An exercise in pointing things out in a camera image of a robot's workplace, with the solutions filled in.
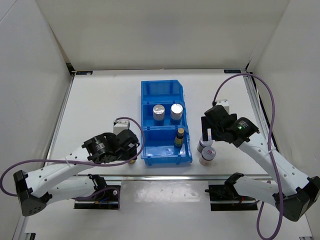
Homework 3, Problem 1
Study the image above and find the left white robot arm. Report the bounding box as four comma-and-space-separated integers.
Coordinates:
13, 129, 140, 217

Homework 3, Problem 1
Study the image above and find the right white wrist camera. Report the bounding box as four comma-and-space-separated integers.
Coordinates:
216, 99, 230, 114

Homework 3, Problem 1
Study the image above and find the red-lid spice jar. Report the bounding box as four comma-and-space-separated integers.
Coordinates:
199, 146, 216, 166
196, 136, 213, 153

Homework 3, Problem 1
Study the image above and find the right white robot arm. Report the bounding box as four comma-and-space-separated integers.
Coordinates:
201, 105, 320, 222

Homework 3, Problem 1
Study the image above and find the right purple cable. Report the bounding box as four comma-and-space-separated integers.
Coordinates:
211, 73, 285, 240

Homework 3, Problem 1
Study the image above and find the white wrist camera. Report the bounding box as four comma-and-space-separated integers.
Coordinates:
113, 119, 130, 135
216, 99, 230, 114

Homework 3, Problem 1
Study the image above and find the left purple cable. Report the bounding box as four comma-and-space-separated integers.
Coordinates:
0, 116, 146, 197

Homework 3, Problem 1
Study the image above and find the silver-lid spice jar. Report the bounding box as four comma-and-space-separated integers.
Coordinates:
170, 103, 184, 125
152, 104, 166, 126

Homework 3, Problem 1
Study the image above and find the purple cable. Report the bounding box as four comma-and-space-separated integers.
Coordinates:
0, 116, 146, 197
211, 73, 285, 240

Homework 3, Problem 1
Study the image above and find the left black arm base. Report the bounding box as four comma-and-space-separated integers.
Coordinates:
73, 174, 121, 210

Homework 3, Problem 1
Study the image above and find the blue three-compartment plastic bin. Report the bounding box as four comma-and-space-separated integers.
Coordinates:
141, 79, 193, 166

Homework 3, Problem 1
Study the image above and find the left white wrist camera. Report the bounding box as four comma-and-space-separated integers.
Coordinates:
113, 119, 130, 135

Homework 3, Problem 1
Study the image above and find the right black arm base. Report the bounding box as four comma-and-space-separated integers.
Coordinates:
204, 184, 258, 212

